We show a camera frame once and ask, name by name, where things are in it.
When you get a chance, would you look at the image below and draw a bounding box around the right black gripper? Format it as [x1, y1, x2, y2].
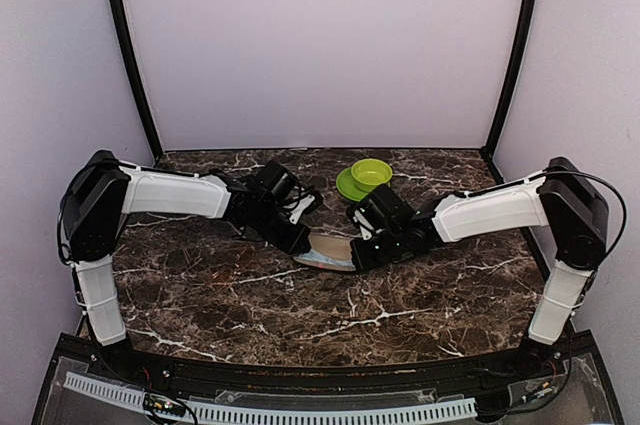
[350, 225, 407, 272]

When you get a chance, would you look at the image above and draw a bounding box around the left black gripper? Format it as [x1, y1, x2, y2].
[251, 201, 312, 255]

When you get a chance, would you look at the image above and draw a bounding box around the light blue cleaning cloth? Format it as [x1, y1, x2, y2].
[293, 250, 355, 272]

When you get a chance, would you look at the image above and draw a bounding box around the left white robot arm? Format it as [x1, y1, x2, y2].
[56, 150, 322, 381]

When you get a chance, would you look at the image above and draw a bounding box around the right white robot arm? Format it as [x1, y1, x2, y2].
[348, 157, 616, 379]

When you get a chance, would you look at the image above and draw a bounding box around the green bowl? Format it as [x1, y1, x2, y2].
[350, 158, 393, 192]

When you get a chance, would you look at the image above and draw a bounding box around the green plate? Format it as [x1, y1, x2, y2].
[336, 168, 393, 202]

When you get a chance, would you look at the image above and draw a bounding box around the small circuit board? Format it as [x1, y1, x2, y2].
[143, 393, 186, 419]

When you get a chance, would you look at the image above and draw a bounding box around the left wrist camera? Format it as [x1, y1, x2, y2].
[284, 191, 323, 224]

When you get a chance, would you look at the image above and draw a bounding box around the black table front rail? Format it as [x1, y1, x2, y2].
[79, 340, 569, 398]

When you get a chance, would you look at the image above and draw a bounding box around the left black frame post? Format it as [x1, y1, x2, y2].
[109, 0, 164, 160]

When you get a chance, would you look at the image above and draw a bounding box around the black frame post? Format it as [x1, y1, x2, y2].
[109, 0, 164, 160]
[481, 0, 536, 161]

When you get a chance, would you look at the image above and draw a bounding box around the right black frame post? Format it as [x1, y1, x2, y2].
[481, 0, 536, 161]

